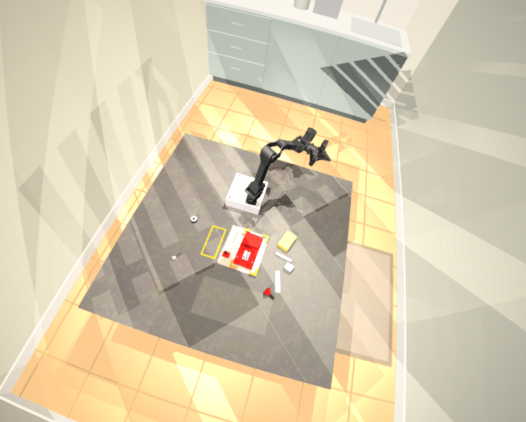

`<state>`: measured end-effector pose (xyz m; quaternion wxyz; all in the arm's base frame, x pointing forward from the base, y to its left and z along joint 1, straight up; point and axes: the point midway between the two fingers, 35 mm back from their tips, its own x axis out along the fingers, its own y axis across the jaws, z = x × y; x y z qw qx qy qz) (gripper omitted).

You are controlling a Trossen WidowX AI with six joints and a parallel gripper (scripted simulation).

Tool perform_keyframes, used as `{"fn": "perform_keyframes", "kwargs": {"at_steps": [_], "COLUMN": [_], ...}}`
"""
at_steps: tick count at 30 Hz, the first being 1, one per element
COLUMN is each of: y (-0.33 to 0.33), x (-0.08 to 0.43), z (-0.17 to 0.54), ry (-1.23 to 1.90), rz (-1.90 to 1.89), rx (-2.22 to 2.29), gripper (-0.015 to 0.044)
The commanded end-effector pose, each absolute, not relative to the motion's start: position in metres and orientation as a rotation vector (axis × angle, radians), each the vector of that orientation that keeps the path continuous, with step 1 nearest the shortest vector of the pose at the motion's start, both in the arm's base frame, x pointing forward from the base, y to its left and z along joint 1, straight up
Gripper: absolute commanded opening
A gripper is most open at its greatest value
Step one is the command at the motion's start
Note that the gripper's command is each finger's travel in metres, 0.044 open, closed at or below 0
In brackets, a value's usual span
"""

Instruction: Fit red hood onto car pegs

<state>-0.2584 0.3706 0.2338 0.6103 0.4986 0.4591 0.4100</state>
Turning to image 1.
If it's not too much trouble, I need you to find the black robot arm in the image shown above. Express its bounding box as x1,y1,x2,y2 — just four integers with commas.
244,127,319,205

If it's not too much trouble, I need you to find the yellow rectangular block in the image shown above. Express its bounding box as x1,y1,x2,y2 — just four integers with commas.
277,231,297,252

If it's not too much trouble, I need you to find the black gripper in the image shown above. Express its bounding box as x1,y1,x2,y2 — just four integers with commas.
305,140,331,162

